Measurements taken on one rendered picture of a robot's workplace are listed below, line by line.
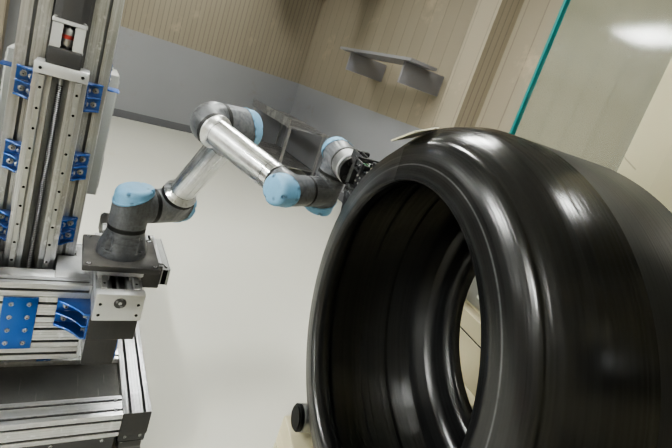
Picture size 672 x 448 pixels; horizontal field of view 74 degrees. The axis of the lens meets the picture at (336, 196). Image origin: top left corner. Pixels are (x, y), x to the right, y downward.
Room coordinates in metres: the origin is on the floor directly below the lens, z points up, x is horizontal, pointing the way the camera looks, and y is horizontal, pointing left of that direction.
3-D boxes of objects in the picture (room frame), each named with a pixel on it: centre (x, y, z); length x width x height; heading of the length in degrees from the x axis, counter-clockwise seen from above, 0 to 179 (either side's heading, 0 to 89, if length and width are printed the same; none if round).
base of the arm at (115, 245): (1.35, 0.61, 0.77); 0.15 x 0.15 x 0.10
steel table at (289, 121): (6.92, 1.08, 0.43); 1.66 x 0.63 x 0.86; 33
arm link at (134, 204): (1.35, 0.61, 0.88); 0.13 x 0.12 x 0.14; 145
